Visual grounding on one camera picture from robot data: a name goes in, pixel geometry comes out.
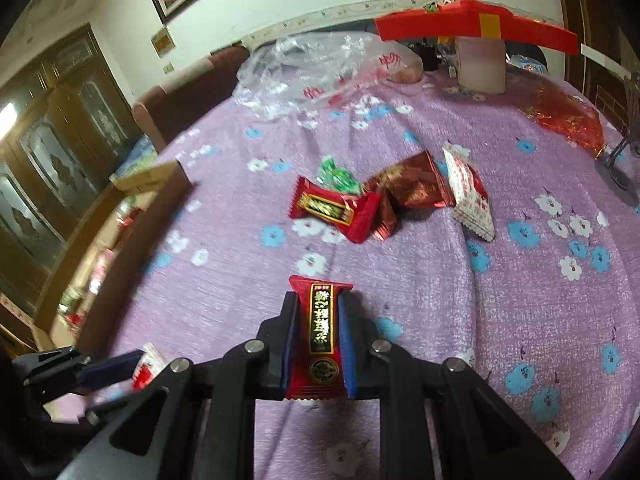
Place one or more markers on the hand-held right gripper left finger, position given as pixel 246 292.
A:
pixel 287 345

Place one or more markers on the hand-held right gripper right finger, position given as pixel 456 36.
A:
pixel 349 350

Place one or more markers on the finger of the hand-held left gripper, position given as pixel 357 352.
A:
pixel 107 407
pixel 110 369

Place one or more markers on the red snack packet gold label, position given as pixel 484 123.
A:
pixel 320 340
pixel 332 210

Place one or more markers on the small red white snack packet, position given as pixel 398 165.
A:
pixel 149 370

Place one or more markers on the cardboard box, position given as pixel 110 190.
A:
pixel 130 240

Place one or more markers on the pile of mixed snack packets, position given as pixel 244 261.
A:
pixel 95 270

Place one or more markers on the green wrapped candy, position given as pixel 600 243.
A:
pixel 341 178

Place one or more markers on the large white red snack packet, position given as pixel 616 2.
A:
pixel 470 195

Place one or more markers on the wooden glass door cabinet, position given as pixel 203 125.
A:
pixel 55 160

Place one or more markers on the brown sofa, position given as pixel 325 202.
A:
pixel 185 95

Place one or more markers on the clear plastic bag red print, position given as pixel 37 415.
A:
pixel 320 70

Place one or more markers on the small black device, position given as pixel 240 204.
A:
pixel 430 55

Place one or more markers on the white plastic jar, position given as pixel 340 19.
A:
pixel 481 65

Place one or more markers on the red gold foil bag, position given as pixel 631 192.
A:
pixel 570 115

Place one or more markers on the grey phone stand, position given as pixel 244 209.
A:
pixel 620 165

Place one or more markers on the blue white packet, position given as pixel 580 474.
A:
pixel 527 63

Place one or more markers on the long red paper stack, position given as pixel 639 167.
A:
pixel 465 25

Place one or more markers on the wooden sideboard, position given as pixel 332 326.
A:
pixel 605 50

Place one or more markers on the wall socket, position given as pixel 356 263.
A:
pixel 168 67

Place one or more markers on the small yellow wall sign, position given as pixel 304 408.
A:
pixel 163 42

